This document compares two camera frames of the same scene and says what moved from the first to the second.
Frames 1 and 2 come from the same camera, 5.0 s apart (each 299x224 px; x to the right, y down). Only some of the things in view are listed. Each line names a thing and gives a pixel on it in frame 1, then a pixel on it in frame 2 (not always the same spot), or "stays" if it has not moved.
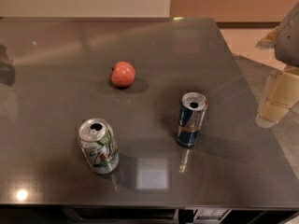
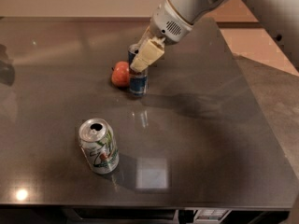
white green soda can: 99,145 stays
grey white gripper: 289,39 → 166,23
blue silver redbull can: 193,106 → 138,81
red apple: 122,74 stays
